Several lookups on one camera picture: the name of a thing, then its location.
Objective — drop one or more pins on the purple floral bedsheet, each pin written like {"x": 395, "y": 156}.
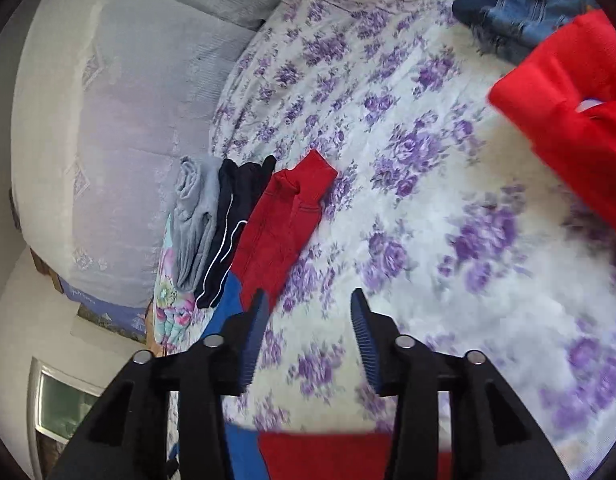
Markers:
{"x": 388, "y": 70}

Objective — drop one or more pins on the colourful floral cloth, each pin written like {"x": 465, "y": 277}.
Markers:
{"x": 172, "y": 310}

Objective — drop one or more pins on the red and blue pants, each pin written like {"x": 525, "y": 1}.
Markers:
{"x": 283, "y": 220}

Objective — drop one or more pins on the blue denim jeans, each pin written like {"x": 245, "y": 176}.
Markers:
{"x": 523, "y": 5}

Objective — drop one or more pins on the blue printed box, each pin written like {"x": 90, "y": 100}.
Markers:
{"x": 102, "y": 310}

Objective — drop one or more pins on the black folded pants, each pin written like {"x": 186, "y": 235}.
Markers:
{"x": 232, "y": 220}

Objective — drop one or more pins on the white framed glass door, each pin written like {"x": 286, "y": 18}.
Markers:
{"x": 62, "y": 405}

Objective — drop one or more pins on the grey folded pants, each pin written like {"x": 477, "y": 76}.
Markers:
{"x": 192, "y": 220}

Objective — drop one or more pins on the plain red garment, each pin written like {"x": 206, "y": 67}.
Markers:
{"x": 563, "y": 110}

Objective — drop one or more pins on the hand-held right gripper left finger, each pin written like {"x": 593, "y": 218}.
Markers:
{"x": 254, "y": 327}

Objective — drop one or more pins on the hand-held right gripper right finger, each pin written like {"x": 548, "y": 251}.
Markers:
{"x": 362, "y": 330}

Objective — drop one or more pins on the wooden bed frame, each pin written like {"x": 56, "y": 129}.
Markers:
{"x": 40, "y": 262}

